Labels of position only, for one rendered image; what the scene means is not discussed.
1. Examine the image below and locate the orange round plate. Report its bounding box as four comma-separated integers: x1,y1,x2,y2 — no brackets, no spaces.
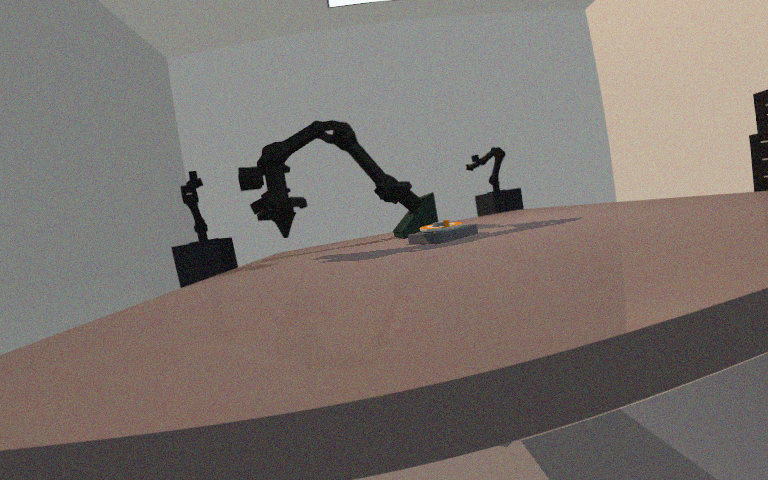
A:
420,220,462,232

